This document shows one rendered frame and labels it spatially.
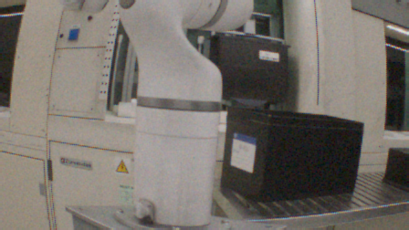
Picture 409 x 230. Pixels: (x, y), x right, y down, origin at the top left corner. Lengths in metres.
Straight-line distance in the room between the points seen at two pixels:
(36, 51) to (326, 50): 0.84
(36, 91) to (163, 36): 0.85
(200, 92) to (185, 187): 0.13
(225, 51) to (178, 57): 1.03
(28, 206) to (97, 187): 0.30
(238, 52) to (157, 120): 1.04
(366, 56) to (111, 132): 0.78
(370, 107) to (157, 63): 1.00
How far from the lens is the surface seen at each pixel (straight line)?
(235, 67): 1.98
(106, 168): 1.72
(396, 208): 1.26
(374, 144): 1.87
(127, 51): 2.60
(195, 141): 0.97
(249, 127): 1.41
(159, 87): 0.96
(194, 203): 0.98
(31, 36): 1.74
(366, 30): 1.86
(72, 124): 1.71
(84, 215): 1.00
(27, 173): 1.76
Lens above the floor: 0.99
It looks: 3 degrees down
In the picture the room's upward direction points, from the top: 5 degrees clockwise
